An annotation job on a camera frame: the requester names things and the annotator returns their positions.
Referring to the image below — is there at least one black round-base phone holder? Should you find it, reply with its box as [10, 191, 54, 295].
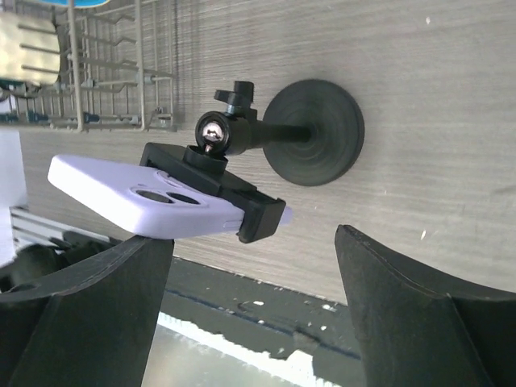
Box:
[140, 79, 365, 243]

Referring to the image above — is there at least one blue plate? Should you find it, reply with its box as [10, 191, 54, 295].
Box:
[40, 0, 110, 9]

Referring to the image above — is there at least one purple-cased phone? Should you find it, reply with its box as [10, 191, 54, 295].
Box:
[47, 154, 294, 239]

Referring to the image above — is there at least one grey wire dish rack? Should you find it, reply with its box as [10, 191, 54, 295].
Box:
[1, 1, 180, 133]

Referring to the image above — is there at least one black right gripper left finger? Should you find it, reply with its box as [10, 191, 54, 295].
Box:
[1, 236, 174, 386]

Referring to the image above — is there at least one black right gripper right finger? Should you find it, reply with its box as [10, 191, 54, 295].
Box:
[335, 225, 515, 386]

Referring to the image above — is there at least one cream ribbed cup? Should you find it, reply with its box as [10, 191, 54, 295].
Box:
[1, 11, 61, 85]

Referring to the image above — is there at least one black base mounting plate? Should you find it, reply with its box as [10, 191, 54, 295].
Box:
[164, 257, 362, 360]

